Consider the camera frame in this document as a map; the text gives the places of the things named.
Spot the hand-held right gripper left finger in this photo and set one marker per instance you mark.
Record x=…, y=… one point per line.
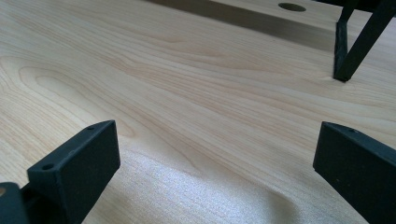
x=81, y=168

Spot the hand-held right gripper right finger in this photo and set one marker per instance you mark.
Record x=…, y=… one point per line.
x=361, y=168

